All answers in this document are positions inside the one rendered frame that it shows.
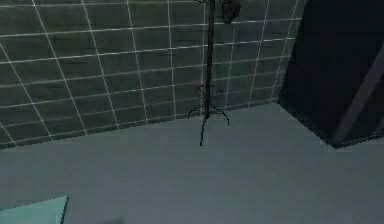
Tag black coat stand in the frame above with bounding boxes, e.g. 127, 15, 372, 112
187, 0, 231, 147

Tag dark garment on stand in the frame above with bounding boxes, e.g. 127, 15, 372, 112
221, 0, 242, 25

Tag dark room door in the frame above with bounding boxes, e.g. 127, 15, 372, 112
277, 0, 384, 149

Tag pale teal flat slab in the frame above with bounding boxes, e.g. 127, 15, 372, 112
0, 195, 70, 224

